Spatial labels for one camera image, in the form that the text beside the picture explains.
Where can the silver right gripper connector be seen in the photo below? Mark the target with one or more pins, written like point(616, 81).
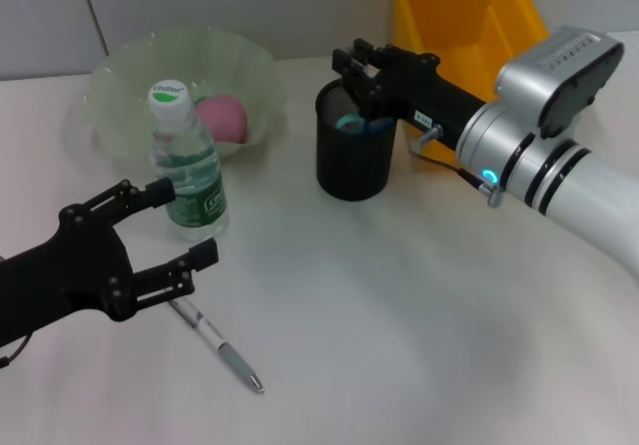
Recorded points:
point(429, 135)

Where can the grey and white pen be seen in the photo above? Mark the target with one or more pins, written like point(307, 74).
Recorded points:
point(232, 357)

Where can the black mesh pen holder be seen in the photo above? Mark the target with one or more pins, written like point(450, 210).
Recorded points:
point(354, 165)

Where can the yellow plastic bin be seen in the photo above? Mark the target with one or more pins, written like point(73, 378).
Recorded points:
point(449, 6)

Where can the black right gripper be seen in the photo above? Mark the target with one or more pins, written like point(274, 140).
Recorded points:
point(429, 96)

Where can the pink toy peach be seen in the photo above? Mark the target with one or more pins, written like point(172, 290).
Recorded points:
point(224, 118)

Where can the translucent green plastic fruit bowl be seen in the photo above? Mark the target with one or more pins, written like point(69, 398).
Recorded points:
point(234, 66)

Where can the clear water bottle green label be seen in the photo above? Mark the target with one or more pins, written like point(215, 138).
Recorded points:
point(194, 155)

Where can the blue child scissors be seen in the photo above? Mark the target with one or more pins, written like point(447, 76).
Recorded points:
point(343, 123)

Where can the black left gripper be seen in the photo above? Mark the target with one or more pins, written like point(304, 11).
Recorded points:
point(75, 270)

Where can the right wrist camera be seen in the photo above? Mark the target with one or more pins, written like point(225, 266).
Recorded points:
point(559, 66)

